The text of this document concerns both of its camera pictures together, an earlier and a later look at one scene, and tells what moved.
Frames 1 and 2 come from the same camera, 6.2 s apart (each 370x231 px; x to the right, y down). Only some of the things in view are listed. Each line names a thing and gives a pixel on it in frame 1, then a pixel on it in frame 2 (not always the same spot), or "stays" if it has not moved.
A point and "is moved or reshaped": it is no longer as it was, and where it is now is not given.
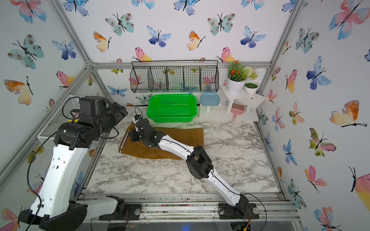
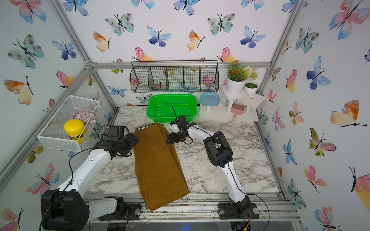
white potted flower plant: x=237 y=75 stays
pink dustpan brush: x=237 y=109 stays
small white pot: x=251 y=88 stays
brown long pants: x=192 y=137 is moved or reshaped
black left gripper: x=119 y=115 -> x=133 y=140
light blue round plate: x=209 y=98 stays
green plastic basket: x=172 y=108 stays
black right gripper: x=131 y=135 -> x=172 y=137
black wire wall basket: x=170 y=76 stays
